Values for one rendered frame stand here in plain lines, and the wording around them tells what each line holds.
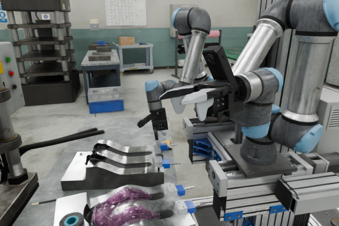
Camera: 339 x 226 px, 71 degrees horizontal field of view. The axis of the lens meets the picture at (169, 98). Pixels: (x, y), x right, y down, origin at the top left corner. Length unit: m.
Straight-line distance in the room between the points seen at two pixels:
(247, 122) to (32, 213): 0.99
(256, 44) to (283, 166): 0.51
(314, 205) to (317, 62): 0.57
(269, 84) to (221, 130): 0.88
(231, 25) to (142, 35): 2.96
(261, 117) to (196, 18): 0.71
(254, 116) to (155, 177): 0.69
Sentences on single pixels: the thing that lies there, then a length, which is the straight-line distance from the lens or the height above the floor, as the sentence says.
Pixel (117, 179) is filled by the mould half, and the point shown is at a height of 0.86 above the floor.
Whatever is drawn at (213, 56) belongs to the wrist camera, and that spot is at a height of 1.52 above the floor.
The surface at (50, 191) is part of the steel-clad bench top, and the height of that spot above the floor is 0.80.
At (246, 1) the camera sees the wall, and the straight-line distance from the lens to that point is 8.64.
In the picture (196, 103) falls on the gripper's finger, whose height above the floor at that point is 1.45.
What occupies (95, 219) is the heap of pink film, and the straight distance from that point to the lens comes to 1.02.
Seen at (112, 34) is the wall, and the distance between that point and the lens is 7.41.
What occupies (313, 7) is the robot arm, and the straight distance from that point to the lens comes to 0.85.
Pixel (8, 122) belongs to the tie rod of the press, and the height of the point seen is 1.13.
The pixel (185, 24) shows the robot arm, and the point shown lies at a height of 1.57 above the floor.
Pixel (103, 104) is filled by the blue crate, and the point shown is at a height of 0.16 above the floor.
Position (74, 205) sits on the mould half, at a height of 0.91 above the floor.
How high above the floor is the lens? 1.61
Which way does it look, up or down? 19 degrees down
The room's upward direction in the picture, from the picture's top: straight up
